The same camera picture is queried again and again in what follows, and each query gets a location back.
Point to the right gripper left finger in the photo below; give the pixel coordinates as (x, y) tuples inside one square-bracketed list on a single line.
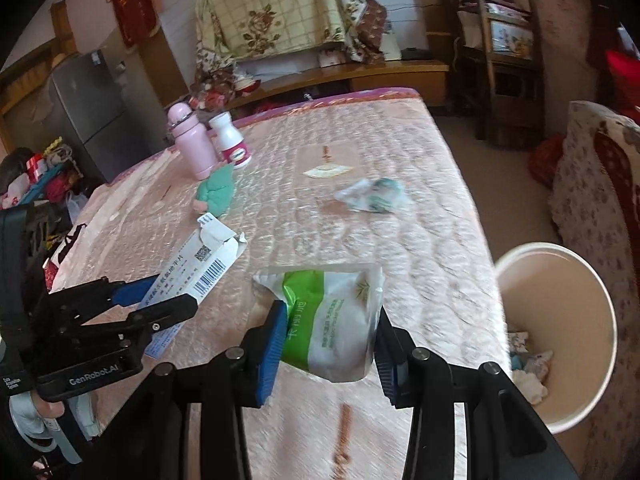
[(263, 347)]

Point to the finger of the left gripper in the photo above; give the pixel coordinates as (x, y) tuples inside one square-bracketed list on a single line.
[(158, 317), (126, 294)]

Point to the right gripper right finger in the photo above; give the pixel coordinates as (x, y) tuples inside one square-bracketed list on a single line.
[(392, 352)]

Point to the green white tissue pack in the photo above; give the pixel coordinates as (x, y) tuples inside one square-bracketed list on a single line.
[(332, 310)]

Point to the blue white medicine box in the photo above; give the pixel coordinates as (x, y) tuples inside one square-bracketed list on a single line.
[(199, 264)]

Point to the green plush toy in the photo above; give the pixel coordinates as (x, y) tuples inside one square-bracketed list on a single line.
[(214, 195)]

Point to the crumpled clear plastic wrapper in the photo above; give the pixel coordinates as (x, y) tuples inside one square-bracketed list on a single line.
[(381, 196)]

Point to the pink water bottle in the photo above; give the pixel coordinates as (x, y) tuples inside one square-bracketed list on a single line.
[(192, 140)]

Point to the cream waste bin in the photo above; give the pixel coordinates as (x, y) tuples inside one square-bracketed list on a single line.
[(555, 295)]

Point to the grey refrigerator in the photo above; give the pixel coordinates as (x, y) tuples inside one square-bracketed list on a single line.
[(88, 114)]

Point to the white pill bottle pink label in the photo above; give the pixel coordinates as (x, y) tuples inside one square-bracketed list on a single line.
[(229, 141)]

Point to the floral covered sofa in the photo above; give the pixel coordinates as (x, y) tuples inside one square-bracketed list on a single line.
[(595, 205)]

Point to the wooden tv cabinet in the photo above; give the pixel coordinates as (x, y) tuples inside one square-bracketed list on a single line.
[(429, 78)]

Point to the dark wooden chair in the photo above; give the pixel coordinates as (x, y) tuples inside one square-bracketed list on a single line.
[(497, 73)]

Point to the floral cloth covered television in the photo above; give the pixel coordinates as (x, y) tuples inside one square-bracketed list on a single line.
[(233, 31)]

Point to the red bag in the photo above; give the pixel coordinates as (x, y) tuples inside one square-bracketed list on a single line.
[(624, 72)]

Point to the red hanging wall banner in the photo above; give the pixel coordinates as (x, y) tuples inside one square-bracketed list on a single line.
[(136, 19)]

